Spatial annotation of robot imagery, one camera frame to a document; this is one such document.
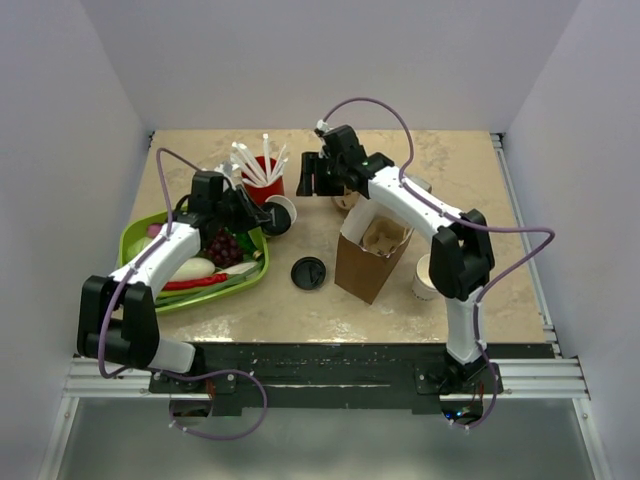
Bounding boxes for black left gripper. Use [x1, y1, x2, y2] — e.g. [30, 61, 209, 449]
[213, 184, 269, 235]

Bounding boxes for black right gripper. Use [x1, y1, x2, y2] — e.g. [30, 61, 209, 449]
[296, 152, 346, 197]

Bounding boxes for brown paper bag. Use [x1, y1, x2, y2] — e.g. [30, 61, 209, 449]
[334, 193, 414, 304]

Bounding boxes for cardboard cup carrier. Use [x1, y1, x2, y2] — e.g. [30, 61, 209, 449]
[361, 216, 409, 257]
[331, 193, 360, 212]

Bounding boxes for black coffee lid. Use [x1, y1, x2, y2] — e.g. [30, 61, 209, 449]
[261, 202, 292, 237]
[290, 256, 327, 291]

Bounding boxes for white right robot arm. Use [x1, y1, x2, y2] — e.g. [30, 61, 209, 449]
[296, 120, 495, 393]

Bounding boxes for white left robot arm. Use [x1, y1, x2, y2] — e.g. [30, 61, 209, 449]
[77, 171, 271, 392]

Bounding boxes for black coffee lid on table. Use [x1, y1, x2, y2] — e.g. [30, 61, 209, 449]
[290, 256, 327, 291]

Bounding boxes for red cup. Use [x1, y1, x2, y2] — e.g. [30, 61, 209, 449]
[241, 173, 285, 206]

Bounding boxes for toy purple grapes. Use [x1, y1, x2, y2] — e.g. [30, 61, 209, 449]
[205, 228, 244, 269]

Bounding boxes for white toy radish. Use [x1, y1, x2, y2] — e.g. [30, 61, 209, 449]
[170, 257, 258, 282]

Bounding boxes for red toy chili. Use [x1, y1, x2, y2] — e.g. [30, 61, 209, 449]
[163, 273, 229, 291]

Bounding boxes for green plastic tray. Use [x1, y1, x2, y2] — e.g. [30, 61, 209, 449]
[118, 212, 270, 314]

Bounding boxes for green toy cabbage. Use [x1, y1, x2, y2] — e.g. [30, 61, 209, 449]
[123, 237, 153, 264]

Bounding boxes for white paper cup stack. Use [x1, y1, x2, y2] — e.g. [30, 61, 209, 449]
[412, 254, 440, 301]

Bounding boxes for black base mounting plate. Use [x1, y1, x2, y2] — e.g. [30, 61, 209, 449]
[87, 341, 556, 417]

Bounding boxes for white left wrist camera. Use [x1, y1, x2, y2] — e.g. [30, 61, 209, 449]
[214, 160, 239, 189]

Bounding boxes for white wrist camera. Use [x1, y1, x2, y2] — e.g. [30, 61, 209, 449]
[214, 160, 239, 189]
[314, 119, 330, 137]

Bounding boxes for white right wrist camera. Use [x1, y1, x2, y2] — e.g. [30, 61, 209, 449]
[314, 119, 330, 137]

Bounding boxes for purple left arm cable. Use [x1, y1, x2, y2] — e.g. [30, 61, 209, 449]
[97, 147, 269, 442]

